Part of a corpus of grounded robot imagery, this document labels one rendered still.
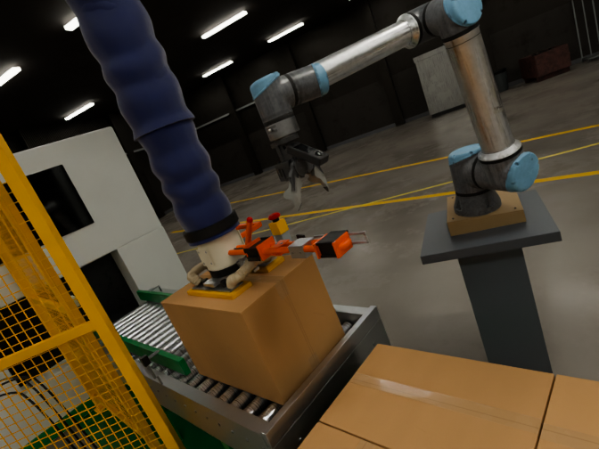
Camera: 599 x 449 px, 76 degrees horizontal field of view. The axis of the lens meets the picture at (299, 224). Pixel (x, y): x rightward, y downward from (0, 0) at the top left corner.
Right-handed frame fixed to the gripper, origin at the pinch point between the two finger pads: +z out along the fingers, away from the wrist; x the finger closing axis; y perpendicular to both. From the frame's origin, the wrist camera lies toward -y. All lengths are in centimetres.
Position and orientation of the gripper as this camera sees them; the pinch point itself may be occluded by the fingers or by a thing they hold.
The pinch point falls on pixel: (315, 200)
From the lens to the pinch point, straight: 111.5
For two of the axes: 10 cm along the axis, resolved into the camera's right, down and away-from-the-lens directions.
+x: -6.2, 4.3, -6.5
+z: 3.6, 9.0, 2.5
